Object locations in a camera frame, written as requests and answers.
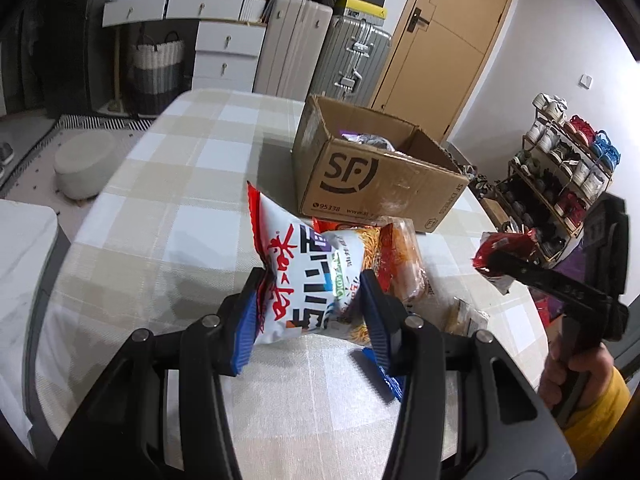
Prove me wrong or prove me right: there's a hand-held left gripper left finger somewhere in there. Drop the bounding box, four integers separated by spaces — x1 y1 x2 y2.
47 266 266 480

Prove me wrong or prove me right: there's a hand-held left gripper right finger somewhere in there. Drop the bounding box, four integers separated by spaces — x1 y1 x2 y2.
360 269 578 480

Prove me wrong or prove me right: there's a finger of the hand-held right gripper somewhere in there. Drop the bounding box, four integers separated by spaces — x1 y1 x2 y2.
484 249 556 288

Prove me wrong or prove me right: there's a dark red snack packet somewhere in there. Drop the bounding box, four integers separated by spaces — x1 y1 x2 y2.
471 229 542 295

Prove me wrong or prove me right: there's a blue snack packet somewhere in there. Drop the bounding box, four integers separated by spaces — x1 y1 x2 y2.
352 347 406 403

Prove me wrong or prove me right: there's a bread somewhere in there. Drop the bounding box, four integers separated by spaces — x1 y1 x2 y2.
377 216 431 303

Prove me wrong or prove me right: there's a white red noodle snack packet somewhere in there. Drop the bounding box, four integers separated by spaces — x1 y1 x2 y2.
246 181 388 347

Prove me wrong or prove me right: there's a red chocolate cookie packet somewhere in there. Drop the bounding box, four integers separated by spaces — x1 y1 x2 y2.
312 217 351 233

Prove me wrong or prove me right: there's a brown cardboard box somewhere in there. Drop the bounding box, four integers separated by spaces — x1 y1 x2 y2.
291 94 471 234

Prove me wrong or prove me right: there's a purple white snack packet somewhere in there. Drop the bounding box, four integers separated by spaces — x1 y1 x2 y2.
337 130 401 153

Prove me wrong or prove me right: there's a person's right forearm yellow sleeve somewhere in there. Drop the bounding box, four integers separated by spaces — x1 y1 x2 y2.
562 367 633 456

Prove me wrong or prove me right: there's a person's right hand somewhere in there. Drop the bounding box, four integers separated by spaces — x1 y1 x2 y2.
539 342 618 411

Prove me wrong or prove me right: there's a purple bag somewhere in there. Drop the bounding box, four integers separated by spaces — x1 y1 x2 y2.
547 237 596 341

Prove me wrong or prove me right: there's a small cardboard box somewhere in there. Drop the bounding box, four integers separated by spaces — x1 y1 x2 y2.
477 195 513 231

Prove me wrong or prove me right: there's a small clear snack packet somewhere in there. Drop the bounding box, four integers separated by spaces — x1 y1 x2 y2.
442 296 491 336

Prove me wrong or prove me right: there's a pile of dark shoes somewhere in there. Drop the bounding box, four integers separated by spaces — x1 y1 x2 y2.
467 165 501 198

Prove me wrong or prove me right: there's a shoe rack with shoes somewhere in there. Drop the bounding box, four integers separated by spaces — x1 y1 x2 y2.
500 92 621 256

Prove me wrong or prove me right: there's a white chair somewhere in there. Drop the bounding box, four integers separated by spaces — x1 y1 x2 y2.
0 199 71 441

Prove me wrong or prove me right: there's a wooden door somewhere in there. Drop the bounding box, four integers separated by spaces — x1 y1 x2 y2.
370 0 521 143

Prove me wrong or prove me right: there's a round beige stool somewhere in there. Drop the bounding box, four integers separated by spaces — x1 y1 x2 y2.
54 130 118 198

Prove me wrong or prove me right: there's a silver suitcase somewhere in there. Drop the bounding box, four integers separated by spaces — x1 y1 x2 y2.
306 14 393 106

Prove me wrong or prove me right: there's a black white patterned rug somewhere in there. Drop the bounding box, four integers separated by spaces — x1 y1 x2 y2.
0 114 151 201

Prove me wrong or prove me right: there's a grey white woven basket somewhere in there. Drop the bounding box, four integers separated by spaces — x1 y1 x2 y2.
131 31 185 116

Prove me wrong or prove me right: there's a white suitcase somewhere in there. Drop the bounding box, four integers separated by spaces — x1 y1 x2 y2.
253 0 335 101

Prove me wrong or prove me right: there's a white drawer dresser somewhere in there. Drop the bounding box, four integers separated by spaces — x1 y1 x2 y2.
102 0 268 93

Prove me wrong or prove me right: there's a dark refrigerator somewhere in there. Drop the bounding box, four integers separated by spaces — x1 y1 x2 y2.
0 0 116 116

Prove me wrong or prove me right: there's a wooden handled broom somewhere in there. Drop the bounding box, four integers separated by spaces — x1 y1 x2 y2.
107 25 126 113

